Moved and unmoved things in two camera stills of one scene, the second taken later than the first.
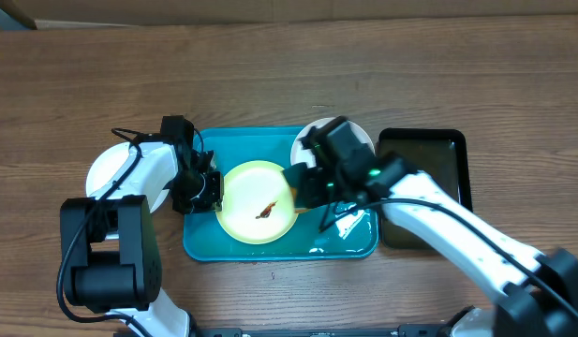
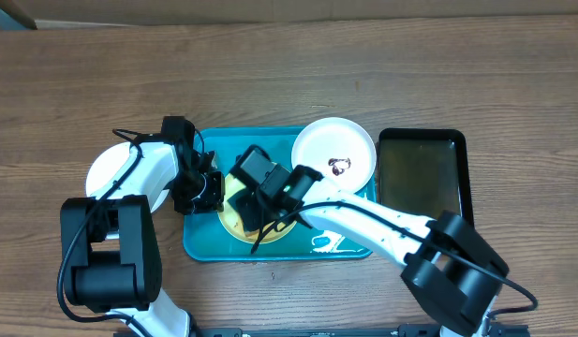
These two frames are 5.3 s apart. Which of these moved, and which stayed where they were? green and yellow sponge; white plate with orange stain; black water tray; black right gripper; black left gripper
Moved: green and yellow sponge; black right gripper
Stayed: black water tray; white plate with orange stain; black left gripper
